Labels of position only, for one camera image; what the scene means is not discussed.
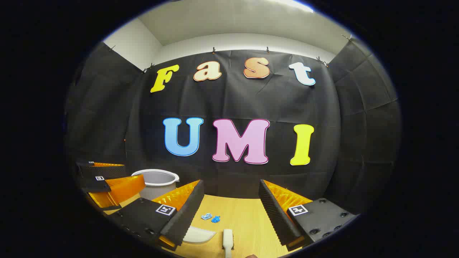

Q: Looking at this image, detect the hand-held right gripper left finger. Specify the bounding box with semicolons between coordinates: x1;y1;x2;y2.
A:
108;179;205;251

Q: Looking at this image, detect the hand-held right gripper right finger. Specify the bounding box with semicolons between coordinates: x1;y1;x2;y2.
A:
258;179;359;251

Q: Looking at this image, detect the white plastic dustpan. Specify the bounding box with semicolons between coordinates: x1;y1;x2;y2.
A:
182;226;216;245

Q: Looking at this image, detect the white plastic garbage bin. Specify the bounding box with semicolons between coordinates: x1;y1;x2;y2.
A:
131;169;180;201

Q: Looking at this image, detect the small white broom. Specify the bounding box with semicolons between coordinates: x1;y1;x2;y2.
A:
222;229;235;258

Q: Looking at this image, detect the wooden desktop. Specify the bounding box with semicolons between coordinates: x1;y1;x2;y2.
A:
102;193;305;258

